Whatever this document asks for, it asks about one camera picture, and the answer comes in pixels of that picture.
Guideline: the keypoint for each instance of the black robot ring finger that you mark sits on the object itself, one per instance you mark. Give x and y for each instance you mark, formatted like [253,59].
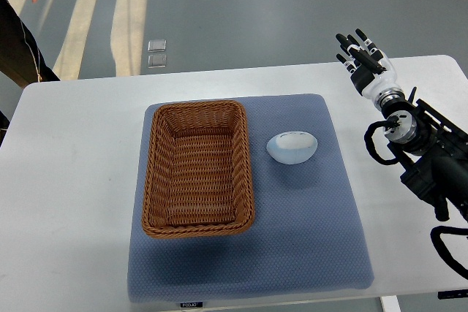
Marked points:
[359,45]

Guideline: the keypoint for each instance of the upper metal floor plate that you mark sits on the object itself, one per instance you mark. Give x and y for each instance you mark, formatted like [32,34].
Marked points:
[157,45]

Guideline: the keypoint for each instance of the white table leg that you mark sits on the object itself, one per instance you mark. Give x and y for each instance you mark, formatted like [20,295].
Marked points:
[390,303]

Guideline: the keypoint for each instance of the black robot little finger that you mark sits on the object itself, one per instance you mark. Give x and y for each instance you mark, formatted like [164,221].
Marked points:
[373,50]

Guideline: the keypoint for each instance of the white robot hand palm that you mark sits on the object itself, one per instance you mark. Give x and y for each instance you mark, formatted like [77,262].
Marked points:
[374,86]

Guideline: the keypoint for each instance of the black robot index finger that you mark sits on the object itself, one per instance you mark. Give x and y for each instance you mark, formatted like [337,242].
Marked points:
[348,63]

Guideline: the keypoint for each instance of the black table control panel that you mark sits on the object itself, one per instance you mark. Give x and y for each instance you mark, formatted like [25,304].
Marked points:
[453,294]

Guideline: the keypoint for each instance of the lower metal floor plate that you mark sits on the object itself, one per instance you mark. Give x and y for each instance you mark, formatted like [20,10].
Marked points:
[158,60]

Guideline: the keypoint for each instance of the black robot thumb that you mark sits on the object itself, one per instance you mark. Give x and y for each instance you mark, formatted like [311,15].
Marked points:
[367,61]

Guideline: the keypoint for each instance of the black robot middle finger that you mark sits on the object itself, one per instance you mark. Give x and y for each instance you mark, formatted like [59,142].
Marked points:
[347,44]

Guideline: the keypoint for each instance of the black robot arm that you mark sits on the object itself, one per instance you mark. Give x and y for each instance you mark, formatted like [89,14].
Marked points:
[431,149]

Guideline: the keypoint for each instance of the metal floor plate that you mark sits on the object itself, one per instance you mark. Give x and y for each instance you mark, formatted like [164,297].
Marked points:
[157,45]
[158,60]

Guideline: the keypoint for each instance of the brown wicker basket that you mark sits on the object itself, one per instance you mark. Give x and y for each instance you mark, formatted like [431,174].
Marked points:
[198,175]

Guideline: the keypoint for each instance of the person in black clothing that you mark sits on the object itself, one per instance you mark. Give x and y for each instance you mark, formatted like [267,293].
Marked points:
[21,59]

